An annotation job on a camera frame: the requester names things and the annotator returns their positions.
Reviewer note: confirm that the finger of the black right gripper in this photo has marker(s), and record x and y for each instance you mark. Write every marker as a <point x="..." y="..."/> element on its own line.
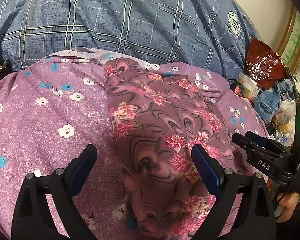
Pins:
<point x="266" y="143"/>
<point x="243" y="142"/>

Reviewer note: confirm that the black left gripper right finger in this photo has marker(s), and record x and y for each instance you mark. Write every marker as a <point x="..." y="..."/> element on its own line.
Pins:
<point x="243" y="208"/>

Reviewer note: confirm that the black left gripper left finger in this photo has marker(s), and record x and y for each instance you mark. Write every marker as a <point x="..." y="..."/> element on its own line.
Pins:
<point x="32" y="218"/>

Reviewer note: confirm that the maroon floral small garment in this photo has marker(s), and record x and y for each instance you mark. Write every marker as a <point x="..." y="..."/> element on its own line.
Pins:
<point x="158" y="113"/>

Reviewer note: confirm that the right hand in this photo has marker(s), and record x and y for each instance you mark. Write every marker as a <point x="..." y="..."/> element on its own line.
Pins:
<point x="288" y="202"/>

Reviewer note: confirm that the white plastic bag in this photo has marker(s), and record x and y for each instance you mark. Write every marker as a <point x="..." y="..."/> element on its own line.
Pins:
<point x="284" y="121"/>

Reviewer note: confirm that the blue towel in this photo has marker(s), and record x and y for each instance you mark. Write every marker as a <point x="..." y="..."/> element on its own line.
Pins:
<point x="269" y="101"/>

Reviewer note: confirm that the small boxes on bedside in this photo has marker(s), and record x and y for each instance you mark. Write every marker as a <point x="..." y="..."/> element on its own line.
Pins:
<point x="245" y="87"/>

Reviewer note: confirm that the red shiny plastic bag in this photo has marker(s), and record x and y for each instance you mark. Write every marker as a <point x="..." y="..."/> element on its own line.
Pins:
<point x="264" y="65"/>

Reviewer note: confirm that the purple floral bedsheet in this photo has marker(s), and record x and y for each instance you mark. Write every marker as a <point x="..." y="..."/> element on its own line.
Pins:
<point x="49" y="113"/>

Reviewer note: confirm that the blue plaid quilt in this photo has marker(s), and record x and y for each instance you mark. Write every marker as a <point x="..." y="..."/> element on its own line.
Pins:
<point x="211" y="34"/>

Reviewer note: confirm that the small black object on bed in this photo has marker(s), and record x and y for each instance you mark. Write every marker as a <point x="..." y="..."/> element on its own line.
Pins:
<point x="5" y="68"/>

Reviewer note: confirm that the framed wall picture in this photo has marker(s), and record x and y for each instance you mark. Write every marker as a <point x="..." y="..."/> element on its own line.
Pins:
<point x="289" y="46"/>

